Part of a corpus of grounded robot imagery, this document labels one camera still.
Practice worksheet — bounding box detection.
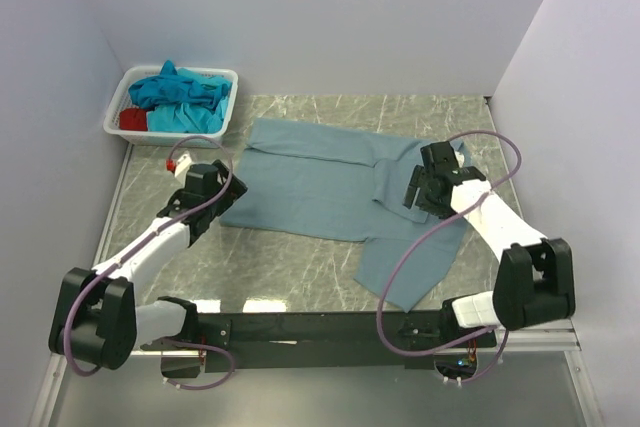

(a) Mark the grey-blue t shirt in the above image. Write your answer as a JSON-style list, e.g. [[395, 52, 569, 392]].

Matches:
[[221, 118, 467, 311]]

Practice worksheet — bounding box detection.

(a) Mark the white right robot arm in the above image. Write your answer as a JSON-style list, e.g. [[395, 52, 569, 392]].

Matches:
[[404, 142, 576, 346]]

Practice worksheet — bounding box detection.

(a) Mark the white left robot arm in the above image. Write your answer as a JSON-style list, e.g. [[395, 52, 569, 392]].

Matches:
[[49, 158, 247, 377]]

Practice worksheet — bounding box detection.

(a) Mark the light blue t shirt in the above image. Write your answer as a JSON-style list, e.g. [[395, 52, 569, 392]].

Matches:
[[146, 103, 226, 134]]

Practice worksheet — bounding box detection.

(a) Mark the red garment in basket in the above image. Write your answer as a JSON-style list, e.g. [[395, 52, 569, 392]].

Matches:
[[119, 108, 148, 132]]

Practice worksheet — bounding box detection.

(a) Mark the bright blue t shirt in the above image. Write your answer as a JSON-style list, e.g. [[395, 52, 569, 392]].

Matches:
[[128, 60, 233, 111]]

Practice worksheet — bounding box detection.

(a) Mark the white plastic laundry basket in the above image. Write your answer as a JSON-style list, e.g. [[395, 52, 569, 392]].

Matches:
[[103, 64, 239, 148]]

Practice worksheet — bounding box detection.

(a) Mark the black base crossbar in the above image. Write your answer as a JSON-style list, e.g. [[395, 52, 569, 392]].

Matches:
[[139, 311, 496, 378]]

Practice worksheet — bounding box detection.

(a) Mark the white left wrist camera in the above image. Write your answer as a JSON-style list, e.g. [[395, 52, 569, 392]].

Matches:
[[165, 151, 193, 183]]

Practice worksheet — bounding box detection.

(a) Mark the aluminium rail frame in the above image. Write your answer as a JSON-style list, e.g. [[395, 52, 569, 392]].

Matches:
[[52, 309, 581, 358]]

